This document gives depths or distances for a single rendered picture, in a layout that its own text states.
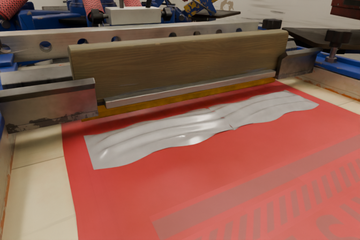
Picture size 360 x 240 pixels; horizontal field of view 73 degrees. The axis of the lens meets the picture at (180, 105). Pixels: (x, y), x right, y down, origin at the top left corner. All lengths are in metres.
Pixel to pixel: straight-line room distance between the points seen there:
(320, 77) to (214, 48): 0.25
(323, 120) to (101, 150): 0.31
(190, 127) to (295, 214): 0.15
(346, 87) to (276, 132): 0.21
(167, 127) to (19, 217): 0.18
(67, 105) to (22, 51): 0.26
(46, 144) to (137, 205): 0.15
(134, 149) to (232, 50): 0.22
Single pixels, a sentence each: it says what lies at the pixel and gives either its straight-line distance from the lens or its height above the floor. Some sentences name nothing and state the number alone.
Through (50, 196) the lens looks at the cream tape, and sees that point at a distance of 0.26.
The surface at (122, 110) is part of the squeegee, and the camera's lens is 0.35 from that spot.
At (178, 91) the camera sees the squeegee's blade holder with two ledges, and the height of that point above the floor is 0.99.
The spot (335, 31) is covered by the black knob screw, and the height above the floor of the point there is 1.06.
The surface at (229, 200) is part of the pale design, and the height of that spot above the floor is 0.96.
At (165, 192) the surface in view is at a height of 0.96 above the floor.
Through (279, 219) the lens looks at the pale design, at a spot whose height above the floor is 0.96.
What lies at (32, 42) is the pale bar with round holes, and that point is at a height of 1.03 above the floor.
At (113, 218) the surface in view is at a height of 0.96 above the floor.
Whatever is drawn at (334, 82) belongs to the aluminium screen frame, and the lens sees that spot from 0.53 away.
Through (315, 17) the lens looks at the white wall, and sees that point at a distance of 2.66.
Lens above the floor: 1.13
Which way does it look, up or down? 26 degrees down
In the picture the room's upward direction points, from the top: 1 degrees clockwise
